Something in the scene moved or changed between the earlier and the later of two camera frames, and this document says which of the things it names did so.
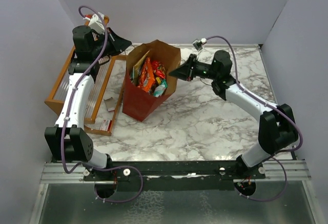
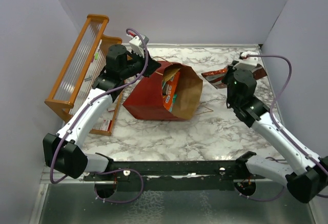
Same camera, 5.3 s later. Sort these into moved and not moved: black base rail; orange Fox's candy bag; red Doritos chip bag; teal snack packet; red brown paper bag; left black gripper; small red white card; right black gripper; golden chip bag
Moved: teal snack packet; golden chip bag; orange Fox's candy bag; left black gripper; red brown paper bag; red Doritos chip bag; right black gripper
Not moved: black base rail; small red white card
